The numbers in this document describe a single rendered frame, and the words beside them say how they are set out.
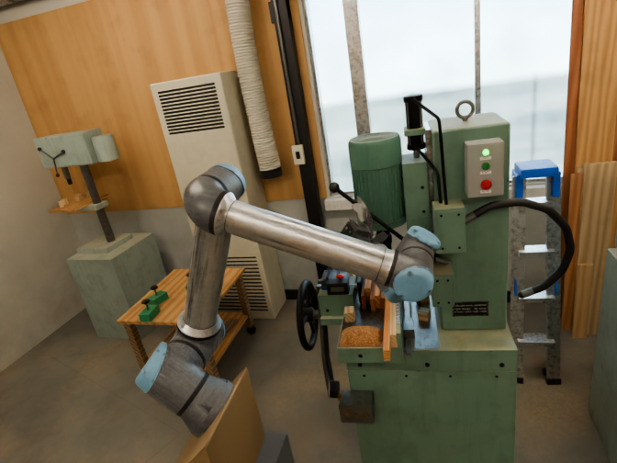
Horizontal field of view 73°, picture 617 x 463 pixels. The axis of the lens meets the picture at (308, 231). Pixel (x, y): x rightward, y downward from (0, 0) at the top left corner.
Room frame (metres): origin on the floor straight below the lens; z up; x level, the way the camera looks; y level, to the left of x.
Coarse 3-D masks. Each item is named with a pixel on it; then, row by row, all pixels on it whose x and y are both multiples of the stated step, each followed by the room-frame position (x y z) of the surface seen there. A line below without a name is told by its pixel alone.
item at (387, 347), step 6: (384, 324) 1.15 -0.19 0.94; (384, 330) 1.12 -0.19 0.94; (384, 336) 1.09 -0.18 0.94; (384, 342) 1.06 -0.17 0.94; (384, 348) 1.03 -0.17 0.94; (390, 348) 1.07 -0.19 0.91; (384, 354) 1.02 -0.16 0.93; (390, 354) 1.04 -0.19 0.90; (384, 360) 1.02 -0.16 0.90; (390, 360) 1.02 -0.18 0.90
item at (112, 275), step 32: (96, 128) 3.09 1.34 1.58; (64, 160) 3.02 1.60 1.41; (96, 160) 2.98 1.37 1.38; (96, 192) 3.07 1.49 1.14; (96, 256) 2.89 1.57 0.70; (128, 256) 2.93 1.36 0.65; (160, 256) 3.22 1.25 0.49; (96, 288) 2.87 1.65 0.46; (128, 288) 2.83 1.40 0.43; (96, 320) 2.92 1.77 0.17
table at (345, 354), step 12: (360, 312) 1.30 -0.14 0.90; (372, 312) 1.29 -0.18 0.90; (384, 312) 1.27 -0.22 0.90; (324, 324) 1.35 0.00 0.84; (336, 324) 1.33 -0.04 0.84; (348, 324) 1.24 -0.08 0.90; (360, 324) 1.23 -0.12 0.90; (372, 324) 1.22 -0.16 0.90; (348, 348) 1.11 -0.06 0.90; (360, 348) 1.10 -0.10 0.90; (372, 348) 1.09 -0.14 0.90; (396, 348) 1.07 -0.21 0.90; (348, 360) 1.11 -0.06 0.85; (360, 360) 1.10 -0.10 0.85; (372, 360) 1.09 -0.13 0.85; (396, 360) 1.08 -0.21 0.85
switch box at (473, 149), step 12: (468, 144) 1.17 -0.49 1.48; (480, 144) 1.16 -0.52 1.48; (492, 144) 1.15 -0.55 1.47; (468, 156) 1.17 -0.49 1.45; (480, 156) 1.16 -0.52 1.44; (492, 156) 1.15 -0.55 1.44; (468, 168) 1.17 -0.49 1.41; (480, 168) 1.16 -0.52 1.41; (492, 168) 1.15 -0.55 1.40; (468, 180) 1.17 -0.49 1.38; (480, 180) 1.16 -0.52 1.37; (492, 180) 1.15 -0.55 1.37; (468, 192) 1.17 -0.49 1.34; (492, 192) 1.15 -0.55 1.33
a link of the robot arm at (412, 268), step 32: (192, 192) 1.02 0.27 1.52; (224, 192) 1.01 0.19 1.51; (224, 224) 0.97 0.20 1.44; (256, 224) 0.95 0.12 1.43; (288, 224) 0.94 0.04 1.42; (320, 256) 0.90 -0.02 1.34; (352, 256) 0.88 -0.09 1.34; (384, 256) 0.87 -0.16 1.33; (416, 256) 0.88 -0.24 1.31; (416, 288) 0.82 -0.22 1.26
